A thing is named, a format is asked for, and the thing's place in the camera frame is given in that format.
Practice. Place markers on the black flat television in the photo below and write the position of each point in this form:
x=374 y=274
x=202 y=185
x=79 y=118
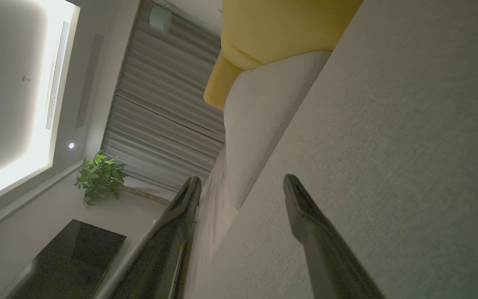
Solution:
x=73 y=261

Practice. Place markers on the grey sofa cushion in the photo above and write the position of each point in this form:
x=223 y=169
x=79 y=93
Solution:
x=259 y=116

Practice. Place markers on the yellow cushion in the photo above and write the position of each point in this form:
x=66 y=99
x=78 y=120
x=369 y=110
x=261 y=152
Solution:
x=272 y=29

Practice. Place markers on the green potted plant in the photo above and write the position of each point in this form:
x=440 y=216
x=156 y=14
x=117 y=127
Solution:
x=98 y=178

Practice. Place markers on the grey pleated curtain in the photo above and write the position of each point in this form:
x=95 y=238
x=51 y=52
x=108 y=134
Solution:
x=160 y=104

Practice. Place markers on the white ceiling air vent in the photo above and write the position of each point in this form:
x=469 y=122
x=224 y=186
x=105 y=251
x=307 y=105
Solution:
x=56 y=74

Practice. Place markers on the white cylindrical speaker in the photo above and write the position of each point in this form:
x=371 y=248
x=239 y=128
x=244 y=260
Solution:
x=160 y=18

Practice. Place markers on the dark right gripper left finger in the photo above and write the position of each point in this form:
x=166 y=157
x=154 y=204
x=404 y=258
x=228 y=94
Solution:
x=160 y=249

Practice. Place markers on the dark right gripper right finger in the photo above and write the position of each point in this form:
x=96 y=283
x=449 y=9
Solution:
x=326 y=257

